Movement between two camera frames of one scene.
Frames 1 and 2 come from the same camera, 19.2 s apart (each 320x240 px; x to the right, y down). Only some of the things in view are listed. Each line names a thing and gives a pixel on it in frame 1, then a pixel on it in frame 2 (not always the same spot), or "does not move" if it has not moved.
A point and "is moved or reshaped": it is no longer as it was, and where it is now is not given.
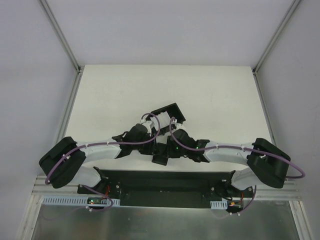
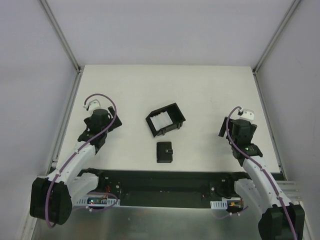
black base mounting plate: x=191 y=189 does not move
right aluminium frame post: x=282 y=25 does not move
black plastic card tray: x=175 y=115 does not move
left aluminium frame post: x=53 y=21 does not move
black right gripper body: x=167 y=111 to x=223 y=128
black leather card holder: x=160 y=154 is moved or reshaped
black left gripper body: x=149 y=151 to x=115 y=118
